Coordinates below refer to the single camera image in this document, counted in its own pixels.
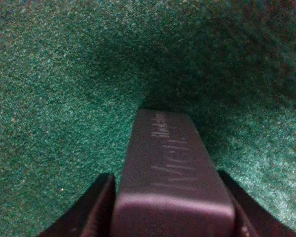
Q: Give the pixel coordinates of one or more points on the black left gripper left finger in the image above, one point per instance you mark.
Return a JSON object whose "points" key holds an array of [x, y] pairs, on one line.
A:
{"points": [[91, 214]]}

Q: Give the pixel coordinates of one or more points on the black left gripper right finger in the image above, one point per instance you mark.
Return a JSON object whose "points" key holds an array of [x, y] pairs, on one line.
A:
{"points": [[252, 220]]}

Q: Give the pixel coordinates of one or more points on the grey pump bottle black cap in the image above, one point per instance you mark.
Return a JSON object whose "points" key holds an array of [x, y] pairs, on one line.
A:
{"points": [[169, 185]]}

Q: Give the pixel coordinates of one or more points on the green velvet table cloth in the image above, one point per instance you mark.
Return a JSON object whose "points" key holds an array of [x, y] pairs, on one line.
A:
{"points": [[74, 72]]}

